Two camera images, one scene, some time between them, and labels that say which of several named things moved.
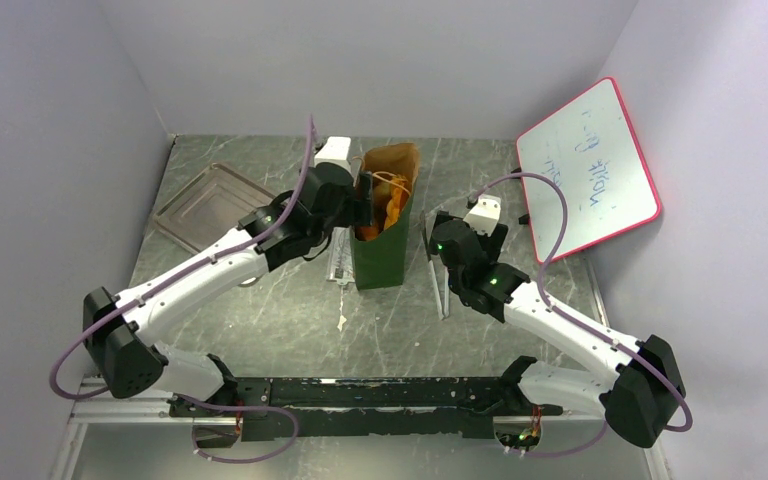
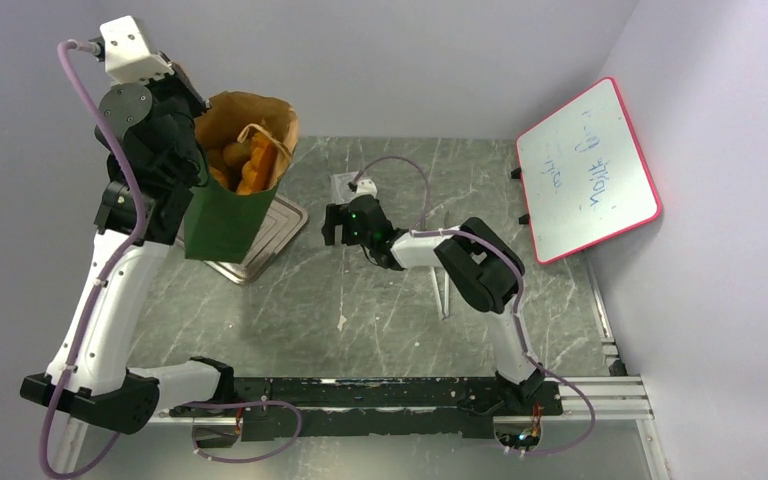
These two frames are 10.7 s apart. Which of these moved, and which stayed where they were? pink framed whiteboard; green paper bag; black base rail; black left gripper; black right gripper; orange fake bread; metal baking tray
Moved: green paper bag; orange fake bread; black left gripper; black right gripper; metal baking tray
Stayed: pink framed whiteboard; black base rail
